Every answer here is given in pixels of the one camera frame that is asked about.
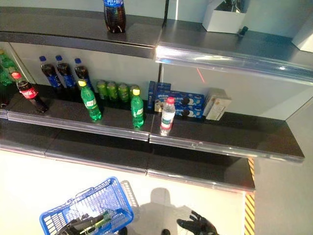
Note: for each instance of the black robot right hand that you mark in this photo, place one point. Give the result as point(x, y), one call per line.
point(200, 226)

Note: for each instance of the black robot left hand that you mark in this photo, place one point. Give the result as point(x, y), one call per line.
point(78, 226)

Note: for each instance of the blue plastic shopping basket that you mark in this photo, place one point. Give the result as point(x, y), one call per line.
point(61, 218)

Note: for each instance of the clear water bottle red cap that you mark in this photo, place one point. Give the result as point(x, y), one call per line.
point(167, 117)

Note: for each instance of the yellow black hazard tape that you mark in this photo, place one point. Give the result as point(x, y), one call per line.
point(249, 215)

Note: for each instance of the blue Oreo cookie box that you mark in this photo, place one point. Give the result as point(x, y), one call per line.
point(193, 98)
point(193, 112)

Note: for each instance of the beige cardboard box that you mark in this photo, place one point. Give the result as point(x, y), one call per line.
point(217, 105)

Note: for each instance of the dark blue cookie box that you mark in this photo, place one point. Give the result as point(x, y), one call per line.
point(152, 98)

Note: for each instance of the blue cookie box beige picture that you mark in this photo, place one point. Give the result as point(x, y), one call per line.
point(162, 93)

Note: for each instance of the Coca-Cola bottle red cap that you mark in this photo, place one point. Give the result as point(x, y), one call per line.
point(29, 94)

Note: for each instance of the small black object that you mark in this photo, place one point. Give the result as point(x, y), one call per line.
point(243, 30)

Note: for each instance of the open white cardboard box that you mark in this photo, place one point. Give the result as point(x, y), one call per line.
point(225, 22)

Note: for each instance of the large Pepsi cola bottle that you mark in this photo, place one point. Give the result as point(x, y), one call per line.
point(115, 17)

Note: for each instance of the dark foil packet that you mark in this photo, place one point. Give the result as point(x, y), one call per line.
point(228, 2)

